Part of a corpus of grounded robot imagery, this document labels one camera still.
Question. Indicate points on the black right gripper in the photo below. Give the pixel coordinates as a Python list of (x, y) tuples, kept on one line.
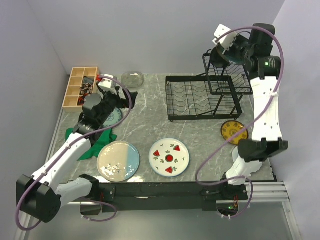
[(239, 38)]

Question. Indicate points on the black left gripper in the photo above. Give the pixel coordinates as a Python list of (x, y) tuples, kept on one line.
[(123, 103)]

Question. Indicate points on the black ceramic plate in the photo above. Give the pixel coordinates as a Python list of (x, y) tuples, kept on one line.
[(216, 60)]

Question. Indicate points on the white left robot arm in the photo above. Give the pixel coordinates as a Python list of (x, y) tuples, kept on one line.
[(41, 195)]

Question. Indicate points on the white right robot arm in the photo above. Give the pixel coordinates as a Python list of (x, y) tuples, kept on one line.
[(263, 59)]

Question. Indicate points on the clear glass plate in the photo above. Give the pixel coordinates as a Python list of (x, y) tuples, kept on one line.
[(132, 79)]

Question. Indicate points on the light blue patterned plate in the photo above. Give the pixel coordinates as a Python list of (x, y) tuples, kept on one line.
[(113, 118)]

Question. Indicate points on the green cloth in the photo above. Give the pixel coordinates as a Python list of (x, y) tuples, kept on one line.
[(85, 153)]

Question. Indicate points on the wooden compartment box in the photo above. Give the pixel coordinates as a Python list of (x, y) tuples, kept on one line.
[(82, 82)]

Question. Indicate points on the beige and blue plate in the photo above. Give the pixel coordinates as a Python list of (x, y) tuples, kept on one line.
[(118, 161)]

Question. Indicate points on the watermelon pattern white plate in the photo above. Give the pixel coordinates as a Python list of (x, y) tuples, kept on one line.
[(169, 157)]

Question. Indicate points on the yellow patterned glass plate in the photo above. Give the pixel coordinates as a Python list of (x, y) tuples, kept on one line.
[(232, 127)]

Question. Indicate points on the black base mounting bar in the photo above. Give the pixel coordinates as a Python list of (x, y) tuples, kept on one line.
[(143, 196)]

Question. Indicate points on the pale blue scalloped plate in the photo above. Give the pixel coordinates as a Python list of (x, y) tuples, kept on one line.
[(236, 157)]

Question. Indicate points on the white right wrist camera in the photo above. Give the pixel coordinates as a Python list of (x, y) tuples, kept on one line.
[(226, 42)]

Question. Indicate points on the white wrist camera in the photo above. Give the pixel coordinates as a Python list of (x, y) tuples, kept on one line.
[(106, 83), (226, 42)]

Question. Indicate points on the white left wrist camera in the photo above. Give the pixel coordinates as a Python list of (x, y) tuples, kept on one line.
[(106, 83)]

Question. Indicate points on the black wire dish rack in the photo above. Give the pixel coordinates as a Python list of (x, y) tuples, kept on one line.
[(215, 94)]

